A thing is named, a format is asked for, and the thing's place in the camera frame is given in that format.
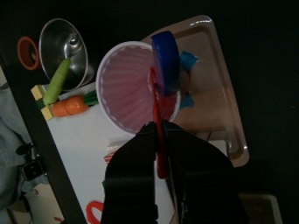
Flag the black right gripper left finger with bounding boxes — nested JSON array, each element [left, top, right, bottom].
[[99, 122, 159, 224]]

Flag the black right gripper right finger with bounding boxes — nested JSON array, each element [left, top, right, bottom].
[[163, 120, 250, 224]]

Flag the red cloth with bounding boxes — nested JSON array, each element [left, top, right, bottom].
[[85, 200, 105, 224]]

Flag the black smartwatch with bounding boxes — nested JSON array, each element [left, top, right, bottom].
[[15, 143, 45, 182]]

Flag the small blue toy piece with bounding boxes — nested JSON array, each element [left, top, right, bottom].
[[179, 92, 195, 109], [179, 51, 199, 71]]

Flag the orange toy carrot green leaves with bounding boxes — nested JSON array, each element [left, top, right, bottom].
[[51, 90, 100, 118]]

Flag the red plastic cup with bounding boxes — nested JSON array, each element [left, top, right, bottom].
[[95, 40, 183, 135]]

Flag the pink plastic tray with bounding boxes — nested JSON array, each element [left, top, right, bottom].
[[139, 14, 250, 168]]

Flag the person in grey clothes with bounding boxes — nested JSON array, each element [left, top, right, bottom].
[[0, 66, 52, 224]]

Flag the yellow egg sushi toy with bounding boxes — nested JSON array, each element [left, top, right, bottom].
[[31, 84, 56, 122]]

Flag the light green toy vegetable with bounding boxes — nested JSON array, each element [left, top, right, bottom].
[[41, 58, 72, 105]]

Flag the blue plastic spoon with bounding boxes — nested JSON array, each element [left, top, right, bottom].
[[151, 30, 183, 97]]

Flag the silver metal pot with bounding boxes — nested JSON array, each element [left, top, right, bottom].
[[37, 17, 97, 91]]

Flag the orange-red round ring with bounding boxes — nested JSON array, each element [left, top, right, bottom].
[[16, 35, 43, 71]]

